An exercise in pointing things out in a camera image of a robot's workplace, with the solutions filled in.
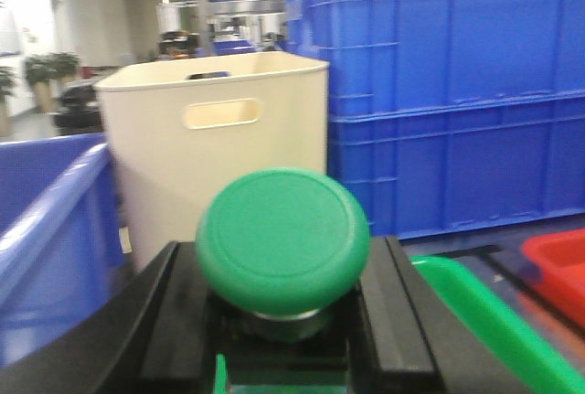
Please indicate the light blue bin left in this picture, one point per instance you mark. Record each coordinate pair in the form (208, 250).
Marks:
(60, 246)

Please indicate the green push button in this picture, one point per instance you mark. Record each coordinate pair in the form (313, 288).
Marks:
(282, 245)

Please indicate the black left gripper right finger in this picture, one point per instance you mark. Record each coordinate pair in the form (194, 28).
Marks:
(406, 339)

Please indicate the green tray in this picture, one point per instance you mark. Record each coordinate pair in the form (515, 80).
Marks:
(325, 358)

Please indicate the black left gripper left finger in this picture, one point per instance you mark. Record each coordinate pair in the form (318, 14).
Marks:
(149, 338)

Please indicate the potted plant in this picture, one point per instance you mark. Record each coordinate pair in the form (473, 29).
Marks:
(41, 69)

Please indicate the red tray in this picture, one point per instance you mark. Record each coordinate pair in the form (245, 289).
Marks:
(559, 258)

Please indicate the large blue crate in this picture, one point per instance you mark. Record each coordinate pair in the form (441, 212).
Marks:
(448, 115)

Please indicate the cream plastic basket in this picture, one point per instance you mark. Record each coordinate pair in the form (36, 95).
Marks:
(181, 130)

